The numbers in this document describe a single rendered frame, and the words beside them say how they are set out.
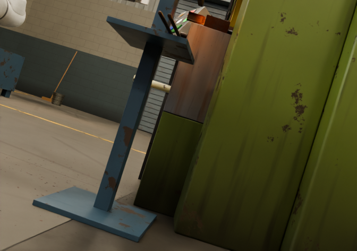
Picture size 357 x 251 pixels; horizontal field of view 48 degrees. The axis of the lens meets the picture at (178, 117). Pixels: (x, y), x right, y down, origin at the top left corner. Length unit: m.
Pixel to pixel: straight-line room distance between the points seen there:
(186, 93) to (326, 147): 0.69
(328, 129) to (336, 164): 0.14
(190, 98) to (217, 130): 0.32
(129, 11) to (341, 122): 9.56
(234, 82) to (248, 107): 0.12
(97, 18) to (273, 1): 9.55
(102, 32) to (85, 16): 0.64
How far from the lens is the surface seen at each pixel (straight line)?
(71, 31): 11.32
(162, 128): 1.92
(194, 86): 1.93
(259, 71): 1.71
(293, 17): 1.78
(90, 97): 10.77
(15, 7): 2.62
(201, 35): 1.97
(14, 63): 7.10
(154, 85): 2.50
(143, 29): 1.46
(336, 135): 1.68
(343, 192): 1.72
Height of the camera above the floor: 0.43
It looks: 1 degrees up
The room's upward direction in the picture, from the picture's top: 18 degrees clockwise
